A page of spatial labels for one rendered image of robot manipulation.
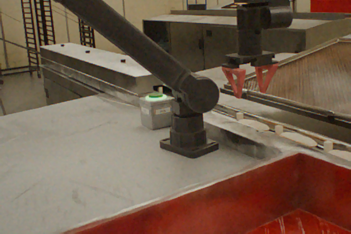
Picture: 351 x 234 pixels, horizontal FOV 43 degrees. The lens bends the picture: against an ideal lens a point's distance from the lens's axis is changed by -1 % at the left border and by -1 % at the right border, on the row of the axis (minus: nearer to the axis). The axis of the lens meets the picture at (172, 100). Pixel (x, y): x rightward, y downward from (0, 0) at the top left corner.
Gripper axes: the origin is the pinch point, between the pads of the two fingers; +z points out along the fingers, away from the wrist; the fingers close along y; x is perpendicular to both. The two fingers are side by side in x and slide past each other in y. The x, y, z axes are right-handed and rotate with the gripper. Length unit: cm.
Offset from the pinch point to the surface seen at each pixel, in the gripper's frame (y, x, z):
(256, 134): -6.1, -9.0, 6.8
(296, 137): -0.5, -15.4, 7.1
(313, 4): 287, 248, -2
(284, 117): 17.1, 6.6, 11.0
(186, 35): 206, 364, 28
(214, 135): -8.8, 3.0, 9.5
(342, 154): -1.2, -28.1, 7.0
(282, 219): -22.2, -34.4, 10.6
